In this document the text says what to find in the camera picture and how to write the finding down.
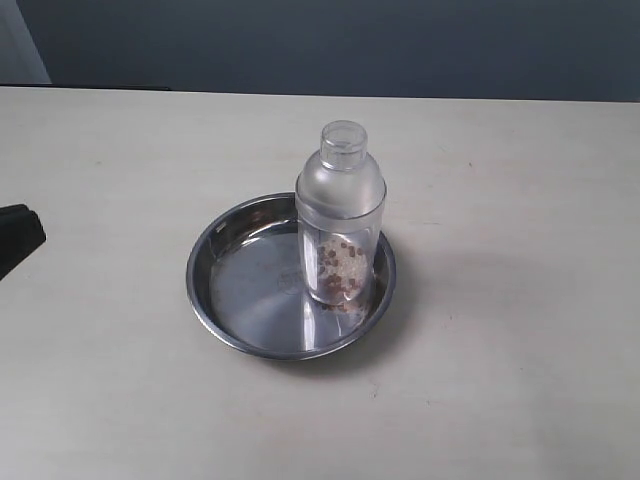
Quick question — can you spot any clear plastic shaker bottle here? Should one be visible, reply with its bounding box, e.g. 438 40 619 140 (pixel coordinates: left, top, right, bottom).
295 120 387 305

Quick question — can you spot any round stainless steel plate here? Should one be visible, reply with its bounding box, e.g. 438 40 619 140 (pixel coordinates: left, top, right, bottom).
186 192 396 361

